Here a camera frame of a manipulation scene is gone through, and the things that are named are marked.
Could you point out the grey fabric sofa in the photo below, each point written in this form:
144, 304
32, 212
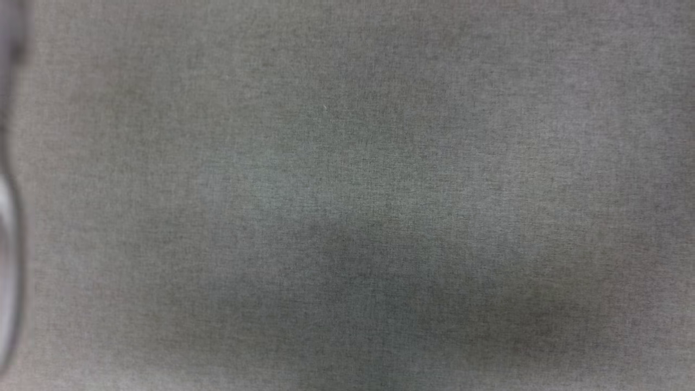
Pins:
358, 195

